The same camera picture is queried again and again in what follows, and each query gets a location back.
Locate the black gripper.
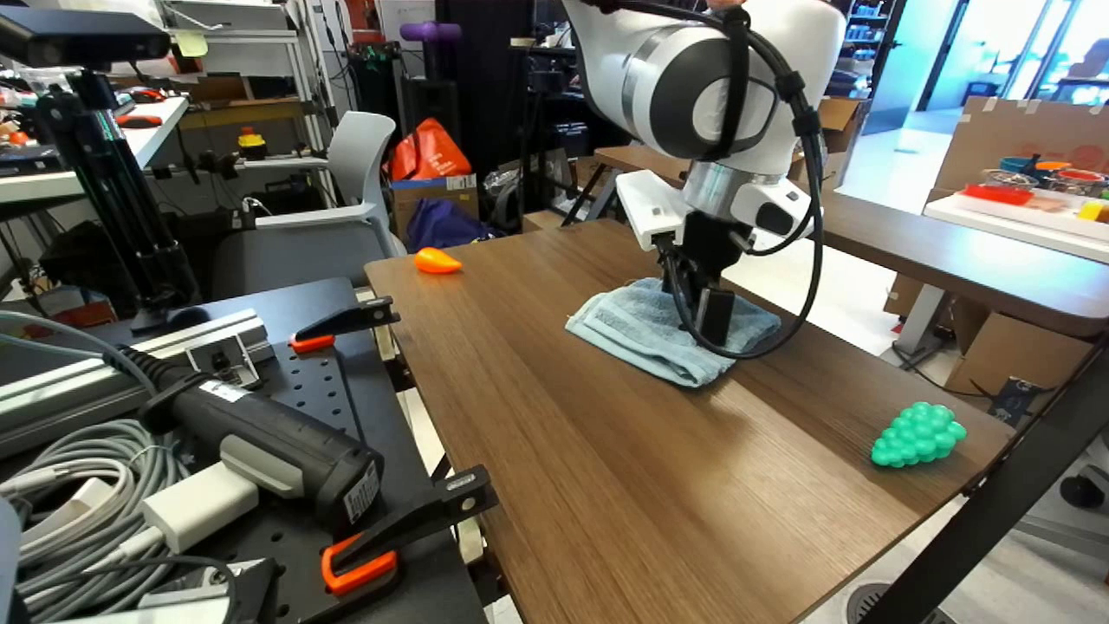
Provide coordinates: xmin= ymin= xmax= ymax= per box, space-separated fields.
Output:
xmin=655 ymin=213 xmax=754 ymax=351

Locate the light blue towel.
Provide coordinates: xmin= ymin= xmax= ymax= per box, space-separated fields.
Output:
xmin=561 ymin=273 xmax=789 ymax=392

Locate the green toy grape bunch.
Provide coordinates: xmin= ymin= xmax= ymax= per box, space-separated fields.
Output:
xmin=867 ymin=400 xmax=969 ymax=472

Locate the long wooden side table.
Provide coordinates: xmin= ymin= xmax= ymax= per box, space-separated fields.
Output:
xmin=592 ymin=142 xmax=1109 ymax=365

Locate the orange plastic toy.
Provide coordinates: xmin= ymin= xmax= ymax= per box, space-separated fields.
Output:
xmin=413 ymin=246 xmax=469 ymax=282

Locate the dark blue bag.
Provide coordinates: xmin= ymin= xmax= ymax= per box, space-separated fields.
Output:
xmin=401 ymin=197 xmax=496 ymax=257

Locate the orange bag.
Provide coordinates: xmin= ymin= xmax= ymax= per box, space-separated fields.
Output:
xmin=384 ymin=115 xmax=474 ymax=185

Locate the cardboard box under side table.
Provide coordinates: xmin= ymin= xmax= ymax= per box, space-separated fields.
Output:
xmin=945 ymin=309 xmax=1094 ymax=402

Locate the white tray of colourful toys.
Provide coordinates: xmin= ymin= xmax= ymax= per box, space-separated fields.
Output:
xmin=922 ymin=152 xmax=1109 ymax=269

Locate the upright cardboard sheet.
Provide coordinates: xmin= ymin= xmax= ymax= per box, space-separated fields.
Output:
xmin=927 ymin=99 xmax=1109 ymax=203

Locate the grey chair with armrests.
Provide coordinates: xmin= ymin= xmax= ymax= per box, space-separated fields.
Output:
xmin=208 ymin=109 xmax=407 ymax=303

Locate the black handheld device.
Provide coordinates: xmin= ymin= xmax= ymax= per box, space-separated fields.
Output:
xmin=119 ymin=345 xmax=388 ymax=538

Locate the white power adapter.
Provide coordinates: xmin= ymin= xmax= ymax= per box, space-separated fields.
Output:
xmin=142 ymin=463 xmax=264 ymax=558

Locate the white workbench desk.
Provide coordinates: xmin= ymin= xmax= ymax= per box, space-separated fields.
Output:
xmin=0 ymin=91 xmax=195 ymax=217

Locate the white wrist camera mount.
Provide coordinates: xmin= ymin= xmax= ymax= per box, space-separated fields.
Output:
xmin=612 ymin=172 xmax=696 ymax=257

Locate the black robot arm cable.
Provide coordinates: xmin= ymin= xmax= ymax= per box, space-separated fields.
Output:
xmin=711 ymin=6 xmax=831 ymax=365

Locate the black metal table frame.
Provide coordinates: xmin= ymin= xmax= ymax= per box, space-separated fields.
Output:
xmin=860 ymin=345 xmax=1109 ymax=624

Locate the black clamp orange handle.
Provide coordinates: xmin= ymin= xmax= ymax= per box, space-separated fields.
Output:
xmin=317 ymin=464 xmax=502 ymax=600
xmin=288 ymin=295 xmax=401 ymax=356

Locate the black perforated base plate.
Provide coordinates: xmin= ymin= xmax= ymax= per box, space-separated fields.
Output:
xmin=0 ymin=273 xmax=492 ymax=624

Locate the black camera tripod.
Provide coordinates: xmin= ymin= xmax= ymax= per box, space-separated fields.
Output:
xmin=29 ymin=63 xmax=208 ymax=319

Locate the aluminium extrusion rail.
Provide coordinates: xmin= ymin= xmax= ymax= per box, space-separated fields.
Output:
xmin=0 ymin=309 xmax=277 ymax=463

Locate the grey cable bundle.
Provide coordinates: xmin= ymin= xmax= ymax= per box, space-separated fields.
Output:
xmin=0 ymin=418 xmax=190 ymax=582

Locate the black camera box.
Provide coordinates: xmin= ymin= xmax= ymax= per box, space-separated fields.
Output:
xmin=0 ymin=6 xmax=172 ymax=71

